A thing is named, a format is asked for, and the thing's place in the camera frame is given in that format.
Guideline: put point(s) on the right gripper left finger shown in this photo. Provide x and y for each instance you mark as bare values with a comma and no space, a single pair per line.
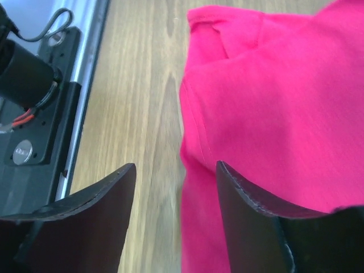
83,232

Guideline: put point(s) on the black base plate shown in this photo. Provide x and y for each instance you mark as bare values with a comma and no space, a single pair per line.
33,155

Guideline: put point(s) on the pink t shirt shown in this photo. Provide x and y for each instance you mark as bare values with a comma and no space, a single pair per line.
279,98

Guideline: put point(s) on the front aluminium rail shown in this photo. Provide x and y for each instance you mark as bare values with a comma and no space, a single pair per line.
90,18

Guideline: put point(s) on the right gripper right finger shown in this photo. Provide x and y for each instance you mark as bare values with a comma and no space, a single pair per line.
265,233

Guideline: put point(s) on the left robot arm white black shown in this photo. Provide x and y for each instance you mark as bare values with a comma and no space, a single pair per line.
26,80

